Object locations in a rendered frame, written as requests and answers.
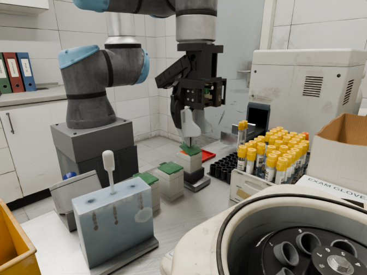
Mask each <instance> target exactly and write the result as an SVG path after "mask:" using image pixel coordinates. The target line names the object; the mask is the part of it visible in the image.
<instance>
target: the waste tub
mask: <svg viewBox="0 0 367 275"><path fill-rule="evenodd" d="M36 252H37V249H36V248H35V246H34V245H33V243H32V242H31V240H30V239H29V238H28V236H27V235H26V233H25V232H24V230H23V228H22V227H21V226H20V224H19V223H18V221H17V220H16V218H15V217H14V215H13V214H12V213H11V211H10V209H9V208H8V206H7V205H6V204H5V202H4V201H3V199H2V198H0V275H42V274H41V271H40V268H39V265H38V262H37V258H36V255H35V253H36Z"/></svg>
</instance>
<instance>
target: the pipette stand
mask: <svg viewBox="0 0 367 275"><path fill-rule="evenodd" d="M114 190H115V194H113V195H111V190H110V186H109V187H106V188H103V189H101V190H98V191H95V192H92V193H89V194H86V195H83V196H80V197H77V198H74V199H72V205H73V210H74V215H75V220H76V225H77V229H78V234H79V239H80V244H79V245H80V249H81V251H82V254H83V256H84V259H85V261H86V264H87V267H88V270H89V272H90V274H91V275H107V274H109V273H111V272H112V271H114V270H116V269H118V268H120V267H121V266H123V265H125V264H127V263H129V262H130V261H132V260H134V259H136V258H138V257H139V256H141V255H143V254H145V253H147V252H148V251H150V250H152V249H154V248H155V247H157V246H159V241H158V240H157V239H156V238H155V237H154V231H153V213H152V194H151V187H150V186H149V185H148V184H147V183H145V182H144V181H143V180H142V179H141V178H140V177H136V178H133V179H131V180H127V181H124V182H121V183H118V184H115V185H114Z"/></svg>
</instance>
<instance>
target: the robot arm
mask: <svg viewBox="0 0 367 275"><path fill-rule="evenodd" d="M72 1H73V3H74V4H75V5H76V6H77V7H78V8H79V9H82V10H91V11H95V12H97V13H103V12H105V18H106V26H107V30H108V39H107V40H106V41H105V43H104V47H105V50H100V49H99V47H98V45H87V46H80V47H74V48H70V49H65V50H62V51H60V52H59V53H58V61H59V64H60V67H59V69H60V70H61V74H62V79H63V83H64V88H65V91H66V96H67V100H68V105H67V114H66V124H67V127H68V128H70V129H90V128H96V127H101V126H104V125H108V124H111V123H113V122H115V121H116V114H115V111H114V109H113V107H112V106H111V104H110V102H109V100H108V97H107V94H106V88H108V87H118V86H128V85H131V86H133V85H135V84H139V83H143V82H144V81H145V80H146V78H147V76H148V74H149V69H150V60H149V56H148V53H147V51H146V50H145V49H143V48H141V42H140V41H139V40H138V39H137V38H136V36H135V24H134V14H142V15H150V16H151V17H153V18H159V19H164V18H167V17H170V16H172V15H175V14H176V18H175V24H176V41H177V42H179V44H177V51H185V52H186V54H185V55H183V56H182V57H181V58H180V59H178V60H177V61H176V62H175V63H173V64H172V65H171V66H170V67H168V68H167V69H166V70H165V71H163V72H162V73H160V74H159V75H158V76H157V77H155V82H156V85H157V88H163V89H170V88H173V90H172V94H171V95H170V98H171V102H170V113H171V116H172V119H173V122H174V124H175V127H176V128H177V130H178V133H179V135H180V136H181V138H182V140H183V142H184V143H185V144H186V146H187V147H191V146H192V145H193V143H194V141H195V139H196V137H200V135H201V134H204V133H210V132H211V131H212V125H211V123H210V122H209V121H207V120H206V119H205V109H204V108H205V107H209V106H212V107H219V106H221V105H225V102H226V85H227V79H226V78H222V77H217V55H218V53H223V45H215V44H213V43H212V42H215V41H216V27H217V5H218V0H72ZM222 86H224V91H223V99H222ZM185 106H190V108H186V109H185Z"/></svg>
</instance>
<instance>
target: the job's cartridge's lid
mask: <svg viewBox="0 0 367 275"><path fill-rule="evenodd" d="M181 143H182V145H180V146H179V147H180V148H181V149H182V150H184V151H185V152H186V153H187V154H188V155H189V156H190V157H191V156H193V155H197V154H199V153H200V152H202V149H200V148H199V147H198V146H197V145H195V144H194V143H193V145H192V146H191V147H187V146H186V144H185V143H184V142H183V141H182V142H181Z"/></svg>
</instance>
